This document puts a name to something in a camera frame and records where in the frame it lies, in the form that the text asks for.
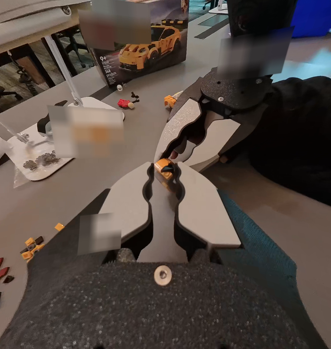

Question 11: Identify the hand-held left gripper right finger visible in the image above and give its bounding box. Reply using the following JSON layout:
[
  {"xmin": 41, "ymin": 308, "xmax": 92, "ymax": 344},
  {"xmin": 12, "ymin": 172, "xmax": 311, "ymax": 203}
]
[{"xmin": 175, "ymin": 162, "xmax": 242, "ymax": 260}]

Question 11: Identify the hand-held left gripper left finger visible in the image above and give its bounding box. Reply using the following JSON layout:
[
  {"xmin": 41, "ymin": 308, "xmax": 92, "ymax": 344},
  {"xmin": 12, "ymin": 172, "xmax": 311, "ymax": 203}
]
[{"xmin": 99, "ymin": 162, "xmax": 154, "ymax": 243}]

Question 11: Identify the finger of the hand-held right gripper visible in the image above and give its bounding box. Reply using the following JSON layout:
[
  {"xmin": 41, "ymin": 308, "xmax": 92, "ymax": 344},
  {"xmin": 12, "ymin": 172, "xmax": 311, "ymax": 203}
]
[
  {"xmin": 154, "ymin": 98, "xmax": 207, "ymax": 164},
  {"xmin": 178, "ymin": 118, "xmax": 243, "ymax": 173}
]

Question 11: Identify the orange black lego car assembly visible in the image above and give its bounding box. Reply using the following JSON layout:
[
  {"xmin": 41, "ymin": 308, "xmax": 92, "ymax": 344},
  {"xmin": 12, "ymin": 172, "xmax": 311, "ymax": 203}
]
[{"xmin": 154, "ymin": 158, "xmax": 181, "ymax": 192}]

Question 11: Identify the person's right forearm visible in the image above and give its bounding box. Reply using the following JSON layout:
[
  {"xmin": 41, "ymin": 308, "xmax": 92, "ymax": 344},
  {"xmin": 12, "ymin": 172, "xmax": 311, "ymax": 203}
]
[{"xmin": 248, "ymin": 76, "xmax": 331, "ymax": 210}]

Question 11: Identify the yellow car lego box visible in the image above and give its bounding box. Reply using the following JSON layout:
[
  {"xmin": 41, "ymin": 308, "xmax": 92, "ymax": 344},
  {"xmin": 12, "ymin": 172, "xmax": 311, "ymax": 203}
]
[{"xmin": 85, "ymin": 0, "xmax": 189, "ymax": 88}]

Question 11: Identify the pile of loose lego pieces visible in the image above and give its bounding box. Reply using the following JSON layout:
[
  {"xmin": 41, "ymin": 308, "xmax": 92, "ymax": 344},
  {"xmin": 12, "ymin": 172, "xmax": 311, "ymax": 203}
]
[{"xmin": 0, "ymin": 223, "xmax": 65, "ymax": 313}]

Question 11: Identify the black and orange car chassis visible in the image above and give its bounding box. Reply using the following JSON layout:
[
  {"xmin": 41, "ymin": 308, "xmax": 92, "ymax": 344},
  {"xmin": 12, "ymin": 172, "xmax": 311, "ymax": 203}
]
[{"xmin": 164, "ymin": 91, "xmax": 184, "ymax": 109}]

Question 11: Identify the clear bag of dark pieces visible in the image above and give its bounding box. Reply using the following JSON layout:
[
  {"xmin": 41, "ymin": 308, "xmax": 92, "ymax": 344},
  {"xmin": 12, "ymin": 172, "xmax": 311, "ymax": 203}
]
[{"xmin": 13, "ymin": 151, "xmax": 61, "ymax": 188}]

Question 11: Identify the black white stand clamp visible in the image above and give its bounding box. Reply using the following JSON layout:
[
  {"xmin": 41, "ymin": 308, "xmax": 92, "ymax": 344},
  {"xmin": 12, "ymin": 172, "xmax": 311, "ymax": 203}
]
[{"xmin": 37, "ymin": 99, "xmax": 69, "ymax": 137}]

